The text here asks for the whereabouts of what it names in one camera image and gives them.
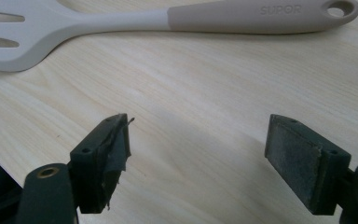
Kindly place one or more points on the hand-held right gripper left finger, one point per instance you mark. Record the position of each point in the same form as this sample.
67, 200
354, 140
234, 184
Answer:
94, 168

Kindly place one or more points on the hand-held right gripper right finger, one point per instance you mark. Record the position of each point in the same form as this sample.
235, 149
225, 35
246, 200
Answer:
304, 168

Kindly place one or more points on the white and grey slotted spatula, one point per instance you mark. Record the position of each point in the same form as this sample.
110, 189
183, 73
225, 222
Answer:
105, 23

